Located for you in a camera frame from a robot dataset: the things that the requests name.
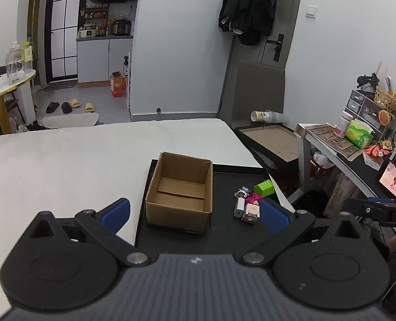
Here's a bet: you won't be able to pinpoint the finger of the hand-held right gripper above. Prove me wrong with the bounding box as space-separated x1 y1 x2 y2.
344 198 386 222
367 198 396 208

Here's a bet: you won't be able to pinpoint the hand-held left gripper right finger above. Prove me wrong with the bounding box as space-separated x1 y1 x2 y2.
241 198 369 268

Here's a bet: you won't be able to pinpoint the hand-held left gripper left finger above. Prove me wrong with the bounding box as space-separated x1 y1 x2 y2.
27 198 152 268

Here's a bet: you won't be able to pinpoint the beige cube figurine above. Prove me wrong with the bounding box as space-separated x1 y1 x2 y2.
241 203 261 223

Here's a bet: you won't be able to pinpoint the green hexagonal block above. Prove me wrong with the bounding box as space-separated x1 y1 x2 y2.
253 180 274 198

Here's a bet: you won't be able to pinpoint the black tray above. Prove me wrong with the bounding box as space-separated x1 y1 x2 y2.
134 159 297 255

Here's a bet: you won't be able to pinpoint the cardboard box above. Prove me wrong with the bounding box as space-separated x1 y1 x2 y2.
145 151 214 235

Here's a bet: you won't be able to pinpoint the brown paper bag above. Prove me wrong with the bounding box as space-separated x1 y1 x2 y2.
332 170 362 215

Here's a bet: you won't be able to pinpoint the tablet screen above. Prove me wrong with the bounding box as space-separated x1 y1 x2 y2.
376 157 396 203

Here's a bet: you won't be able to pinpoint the black bag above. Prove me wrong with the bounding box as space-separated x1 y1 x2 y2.
292 190 332 218

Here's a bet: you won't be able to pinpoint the grey desk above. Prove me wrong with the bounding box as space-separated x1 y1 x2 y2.
296 123 396 201

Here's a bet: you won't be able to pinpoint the red snack packet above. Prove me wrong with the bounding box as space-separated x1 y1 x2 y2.
365 144 393 158

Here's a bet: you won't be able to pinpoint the red basket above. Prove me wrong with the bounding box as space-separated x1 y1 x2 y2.
310 159 335 179

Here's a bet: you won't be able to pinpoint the patterned desk mat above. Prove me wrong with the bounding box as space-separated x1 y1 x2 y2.
307 124 366 161

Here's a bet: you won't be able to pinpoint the green wipes pack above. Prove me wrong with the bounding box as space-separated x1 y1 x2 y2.
345 120 375 149

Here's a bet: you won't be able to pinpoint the black framed board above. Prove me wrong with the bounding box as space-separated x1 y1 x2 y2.
235 124 300 174

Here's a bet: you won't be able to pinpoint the pink-lid white bottle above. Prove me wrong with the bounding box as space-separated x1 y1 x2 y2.
334 111 352 137

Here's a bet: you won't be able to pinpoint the grey drawer organizer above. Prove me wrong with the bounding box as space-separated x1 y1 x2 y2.
347 89 396 132

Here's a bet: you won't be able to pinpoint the woven basket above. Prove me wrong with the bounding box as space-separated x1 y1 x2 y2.
375 86 396 121

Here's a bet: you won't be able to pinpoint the stack of paper cups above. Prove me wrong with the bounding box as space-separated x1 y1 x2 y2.
250 110 280 123

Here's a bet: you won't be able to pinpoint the white floor mat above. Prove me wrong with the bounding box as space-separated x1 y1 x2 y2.
41 112 100 129

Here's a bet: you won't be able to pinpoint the black desk ornament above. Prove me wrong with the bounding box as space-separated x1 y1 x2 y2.
357 73 381 92

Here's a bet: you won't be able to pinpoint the grey padded panel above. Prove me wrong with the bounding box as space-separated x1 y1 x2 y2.
218 58 285 131

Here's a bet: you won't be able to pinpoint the orange carton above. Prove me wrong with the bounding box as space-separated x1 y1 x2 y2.
110 71 125 98

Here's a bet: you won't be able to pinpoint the brown doormat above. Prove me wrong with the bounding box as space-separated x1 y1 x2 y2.
44 80 79 91

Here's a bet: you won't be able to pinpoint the white kitchen counter cabinet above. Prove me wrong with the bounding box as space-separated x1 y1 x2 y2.
76 35 134 84

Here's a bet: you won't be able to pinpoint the round white table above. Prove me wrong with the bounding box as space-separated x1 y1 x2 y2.
0 70 37 134

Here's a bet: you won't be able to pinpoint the black door lock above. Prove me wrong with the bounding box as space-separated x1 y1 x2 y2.
264 33 285 62

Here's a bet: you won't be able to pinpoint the black cap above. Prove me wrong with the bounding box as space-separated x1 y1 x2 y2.
236 27 263 46

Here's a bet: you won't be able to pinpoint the clear water bottles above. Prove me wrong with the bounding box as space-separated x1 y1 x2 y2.
5 41 26 84

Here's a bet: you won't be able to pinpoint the black rice cooker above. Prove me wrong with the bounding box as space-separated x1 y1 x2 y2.
112 20 132 36

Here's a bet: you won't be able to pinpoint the kitchen spice rack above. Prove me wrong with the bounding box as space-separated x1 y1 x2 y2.
84 5 110 19

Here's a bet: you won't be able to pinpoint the grey door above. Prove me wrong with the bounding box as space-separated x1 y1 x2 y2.
258 0 306 71

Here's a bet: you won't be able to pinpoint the black-framed glass door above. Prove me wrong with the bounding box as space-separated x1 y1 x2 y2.
46 0 86 82

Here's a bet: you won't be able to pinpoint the black hanging jacket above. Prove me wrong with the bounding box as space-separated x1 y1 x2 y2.
218 0 275 37

